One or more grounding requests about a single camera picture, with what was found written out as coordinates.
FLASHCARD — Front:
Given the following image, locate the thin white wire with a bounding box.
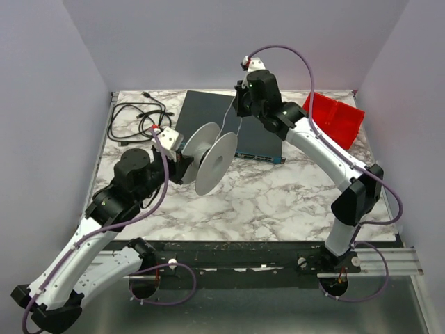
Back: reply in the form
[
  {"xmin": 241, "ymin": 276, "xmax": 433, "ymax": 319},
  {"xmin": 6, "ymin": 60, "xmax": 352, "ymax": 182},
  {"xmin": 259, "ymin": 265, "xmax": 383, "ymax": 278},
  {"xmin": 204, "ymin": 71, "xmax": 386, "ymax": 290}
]
[{"xmin": 215, "ymin": 95, "xmax": 244, "ymax": 143}]

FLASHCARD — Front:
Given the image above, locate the white cable spool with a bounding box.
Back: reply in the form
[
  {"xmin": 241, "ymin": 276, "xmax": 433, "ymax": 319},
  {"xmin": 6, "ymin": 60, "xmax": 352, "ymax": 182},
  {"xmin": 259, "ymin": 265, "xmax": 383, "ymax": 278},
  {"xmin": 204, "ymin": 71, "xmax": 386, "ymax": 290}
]
[{"xmin": 181, "ymin": 122, "xmax": 238, "ymax": 196}]

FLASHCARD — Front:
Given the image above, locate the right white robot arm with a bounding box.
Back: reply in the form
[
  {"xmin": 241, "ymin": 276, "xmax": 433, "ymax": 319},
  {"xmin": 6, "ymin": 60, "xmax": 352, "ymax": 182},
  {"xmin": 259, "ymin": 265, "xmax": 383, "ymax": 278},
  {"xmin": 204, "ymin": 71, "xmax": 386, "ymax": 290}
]
[{"xmin": 233, "ymin": 70, "xmax": 384, "ymax": 261}]

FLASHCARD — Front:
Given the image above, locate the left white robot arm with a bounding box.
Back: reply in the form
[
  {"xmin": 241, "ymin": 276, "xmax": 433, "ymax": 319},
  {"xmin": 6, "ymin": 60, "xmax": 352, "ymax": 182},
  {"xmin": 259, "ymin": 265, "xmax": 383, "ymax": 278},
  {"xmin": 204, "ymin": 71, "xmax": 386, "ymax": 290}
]
[{"xmin": 11, "ymin": 148, "xmax": 194, "ymax": 333}]

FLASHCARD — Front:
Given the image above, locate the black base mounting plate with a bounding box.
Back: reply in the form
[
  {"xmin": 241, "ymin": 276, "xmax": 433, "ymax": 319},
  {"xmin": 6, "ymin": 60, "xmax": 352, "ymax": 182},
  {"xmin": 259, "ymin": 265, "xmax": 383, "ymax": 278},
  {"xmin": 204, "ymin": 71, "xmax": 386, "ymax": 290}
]
[{"xmin": 123, "ymin": 238, "xmax": 362, "ymax": 292}]

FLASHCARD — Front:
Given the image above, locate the red plastic bin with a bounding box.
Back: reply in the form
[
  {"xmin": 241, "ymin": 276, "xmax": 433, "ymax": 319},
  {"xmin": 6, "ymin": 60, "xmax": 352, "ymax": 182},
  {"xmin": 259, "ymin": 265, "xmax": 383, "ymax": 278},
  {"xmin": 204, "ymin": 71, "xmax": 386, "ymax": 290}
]
[{"xmin": 312, "ymin": 93, "xmax": 365, "ymax": 150}]

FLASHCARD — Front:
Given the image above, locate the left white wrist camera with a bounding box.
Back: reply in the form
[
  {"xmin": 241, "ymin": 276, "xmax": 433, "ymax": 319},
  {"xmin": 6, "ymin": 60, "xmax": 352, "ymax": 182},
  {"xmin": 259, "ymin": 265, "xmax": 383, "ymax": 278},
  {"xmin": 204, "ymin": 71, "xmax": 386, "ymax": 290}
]
[{"xmin": 154, "ymin": 127, "xmax": 184, "ymax": 162}]

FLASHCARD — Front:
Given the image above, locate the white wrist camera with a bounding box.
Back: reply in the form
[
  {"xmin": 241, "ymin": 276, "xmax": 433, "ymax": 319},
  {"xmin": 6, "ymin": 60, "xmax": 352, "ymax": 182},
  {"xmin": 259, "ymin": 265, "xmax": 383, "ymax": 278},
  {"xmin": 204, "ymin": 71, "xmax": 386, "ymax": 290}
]
[
  {"xmin": 241, "ymin": 56, "xmax": 266, "ymax": 73},
  {"xmin": 154, "ymin": 127, "xmax": 184, "ymax": 162}
]

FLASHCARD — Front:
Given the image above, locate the dark blue network switch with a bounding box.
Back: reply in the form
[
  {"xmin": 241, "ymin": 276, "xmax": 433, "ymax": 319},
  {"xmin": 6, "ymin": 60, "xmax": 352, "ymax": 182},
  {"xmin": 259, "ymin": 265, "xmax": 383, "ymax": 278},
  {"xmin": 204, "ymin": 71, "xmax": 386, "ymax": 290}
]
[{"xmin": 175, "ymin": 90, "xmax": 286, "ymax": 164}]

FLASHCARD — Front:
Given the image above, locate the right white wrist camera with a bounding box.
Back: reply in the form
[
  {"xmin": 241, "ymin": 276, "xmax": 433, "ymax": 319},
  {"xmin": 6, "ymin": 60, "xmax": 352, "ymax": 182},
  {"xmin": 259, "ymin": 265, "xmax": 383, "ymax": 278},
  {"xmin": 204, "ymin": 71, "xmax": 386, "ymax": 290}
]
[{"xmin": 241, "ymin": 56, "xmax": 266, "ymax": 73}]

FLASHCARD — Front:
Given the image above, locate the black usb cable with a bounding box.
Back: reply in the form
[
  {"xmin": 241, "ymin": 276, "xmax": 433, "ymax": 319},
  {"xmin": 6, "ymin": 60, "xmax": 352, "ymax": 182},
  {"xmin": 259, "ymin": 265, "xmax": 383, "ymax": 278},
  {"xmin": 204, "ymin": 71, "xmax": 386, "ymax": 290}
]
[{"xmin": 107, "ymin": 91, "xmax": 175, "ymax": 146}]

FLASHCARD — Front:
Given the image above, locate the aluminium rail frame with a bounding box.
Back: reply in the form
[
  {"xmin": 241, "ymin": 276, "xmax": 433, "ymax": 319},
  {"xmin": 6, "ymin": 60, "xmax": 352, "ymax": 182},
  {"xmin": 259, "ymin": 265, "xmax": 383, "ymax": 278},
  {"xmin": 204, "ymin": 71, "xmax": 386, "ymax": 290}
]
[{"xmin": 86, "ymin": 248, "xmax": 423, "ymax": 278}]

